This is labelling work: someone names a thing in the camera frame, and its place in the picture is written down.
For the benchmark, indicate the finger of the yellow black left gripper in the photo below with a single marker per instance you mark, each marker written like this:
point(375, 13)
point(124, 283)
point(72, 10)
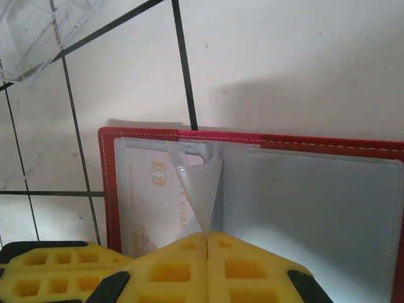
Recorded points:
point(63, 255)
point(47, 287)

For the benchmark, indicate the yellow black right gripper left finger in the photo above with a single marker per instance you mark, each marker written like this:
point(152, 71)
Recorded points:
point(170, 277)

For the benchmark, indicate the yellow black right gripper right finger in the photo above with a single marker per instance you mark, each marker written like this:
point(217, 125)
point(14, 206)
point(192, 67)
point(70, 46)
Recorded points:
point(246, 277)

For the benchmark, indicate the red leather card holder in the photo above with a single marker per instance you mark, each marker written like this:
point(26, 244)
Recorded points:
point(315, 205)

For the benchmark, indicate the clear acrylic card stand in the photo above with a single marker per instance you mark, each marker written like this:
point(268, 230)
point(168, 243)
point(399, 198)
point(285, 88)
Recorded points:
point(31, 47)

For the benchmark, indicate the pale pink chip card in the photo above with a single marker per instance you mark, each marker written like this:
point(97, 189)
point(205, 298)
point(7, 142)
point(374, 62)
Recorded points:
point(142, 195)

